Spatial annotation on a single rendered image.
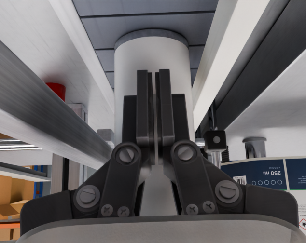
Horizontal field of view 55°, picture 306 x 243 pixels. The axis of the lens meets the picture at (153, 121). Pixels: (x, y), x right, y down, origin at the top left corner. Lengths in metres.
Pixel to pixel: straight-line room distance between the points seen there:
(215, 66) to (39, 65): 0.25
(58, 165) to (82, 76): 0.16
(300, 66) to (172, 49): 0.13
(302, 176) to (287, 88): 0.31
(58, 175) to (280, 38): 0.36
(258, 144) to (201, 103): 0.38
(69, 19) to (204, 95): 0.10
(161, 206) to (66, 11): 0.12
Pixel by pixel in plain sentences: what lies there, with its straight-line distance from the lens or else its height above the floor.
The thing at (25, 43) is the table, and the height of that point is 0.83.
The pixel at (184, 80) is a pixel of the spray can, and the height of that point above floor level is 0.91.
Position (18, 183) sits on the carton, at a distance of 3.31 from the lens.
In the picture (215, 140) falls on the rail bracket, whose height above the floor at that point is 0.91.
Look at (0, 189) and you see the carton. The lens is 2.83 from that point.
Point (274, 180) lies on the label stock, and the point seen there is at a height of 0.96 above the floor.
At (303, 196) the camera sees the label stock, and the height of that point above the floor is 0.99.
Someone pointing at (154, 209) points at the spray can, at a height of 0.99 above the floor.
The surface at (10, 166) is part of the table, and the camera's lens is 2.72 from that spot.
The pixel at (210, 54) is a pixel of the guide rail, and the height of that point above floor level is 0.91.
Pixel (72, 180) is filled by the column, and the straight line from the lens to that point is 0.48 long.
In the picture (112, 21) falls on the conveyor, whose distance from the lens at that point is 0.18.
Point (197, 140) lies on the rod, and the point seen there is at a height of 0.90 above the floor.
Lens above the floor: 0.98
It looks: 14 degrees down
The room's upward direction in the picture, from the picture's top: 178 degrees clockwise
